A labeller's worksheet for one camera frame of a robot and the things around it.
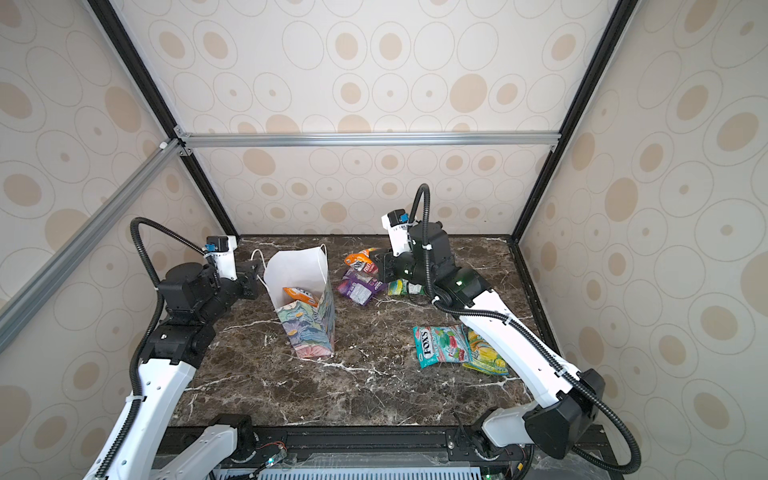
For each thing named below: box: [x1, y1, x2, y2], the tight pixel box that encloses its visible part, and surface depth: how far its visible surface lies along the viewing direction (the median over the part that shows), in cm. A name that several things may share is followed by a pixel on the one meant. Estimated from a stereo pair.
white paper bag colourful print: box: [266, 244, 335, 359], surface depth 83 cm
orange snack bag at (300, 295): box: [282, 287, 319, 307], surface depth 89 cm
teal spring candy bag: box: [412, 324, 472, 368], surface depth 89 cm
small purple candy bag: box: [337, 269, 387, 306], surface depth 102 cm
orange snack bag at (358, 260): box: [344, 248, 381, 271], surface depth 71 cm
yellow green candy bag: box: [462, 328, 509, 376], surface depth 87 cm
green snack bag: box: [387, 278, 425, 296], surface depth 105 cm
